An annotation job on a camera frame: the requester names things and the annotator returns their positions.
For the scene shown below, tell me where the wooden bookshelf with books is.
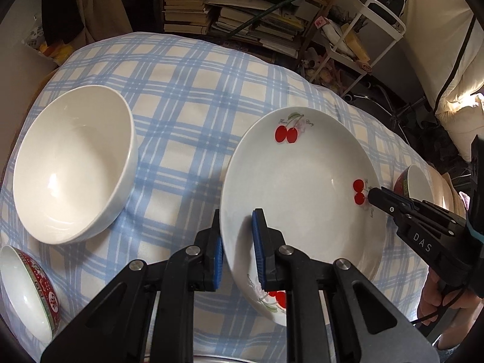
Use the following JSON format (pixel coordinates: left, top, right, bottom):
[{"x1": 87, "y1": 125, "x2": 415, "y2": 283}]
[{"x1": 162, "y1": 0, "x2": 329, "y2": 61}]

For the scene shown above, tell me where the cream padded chair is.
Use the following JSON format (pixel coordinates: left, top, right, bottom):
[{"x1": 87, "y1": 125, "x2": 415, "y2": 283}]
[{"x1": 403, "y1": 0, "x2": 483, "y2": 162}]

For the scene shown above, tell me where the small cherry plate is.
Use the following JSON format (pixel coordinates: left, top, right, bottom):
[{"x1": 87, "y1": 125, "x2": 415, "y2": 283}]
[{"x1": 220, "y1": 106, "x2": 386, "y2": 325}]

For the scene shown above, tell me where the white rolling cart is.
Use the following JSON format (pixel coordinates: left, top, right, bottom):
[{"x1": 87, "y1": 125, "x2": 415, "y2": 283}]
[{"x1": 309, "y1": 0, "x2": 406, "y2": 96}]

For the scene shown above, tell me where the large white bowl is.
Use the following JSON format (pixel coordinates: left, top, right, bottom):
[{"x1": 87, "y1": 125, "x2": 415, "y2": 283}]
[{"x1": 13, "y1": 85, "x2": 138, "y2": 245}]

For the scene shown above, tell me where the large red patterned bowl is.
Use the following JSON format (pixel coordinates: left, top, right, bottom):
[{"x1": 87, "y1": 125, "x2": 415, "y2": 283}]
[{"x1": 393, "y1": 165, "x2": 433, "y2": 201}]

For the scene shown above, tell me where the small red patterned bowl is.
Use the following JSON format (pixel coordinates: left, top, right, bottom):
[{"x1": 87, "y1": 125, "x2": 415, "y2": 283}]
[{"x1": 1, "y1": 245, "x2": 61, "y2": 344}]

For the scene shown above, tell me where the right hand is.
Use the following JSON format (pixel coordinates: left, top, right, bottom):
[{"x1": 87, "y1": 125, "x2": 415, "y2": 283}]
[{"x1": 418, "y1": 271, "x2": 484, "y2": 350}]

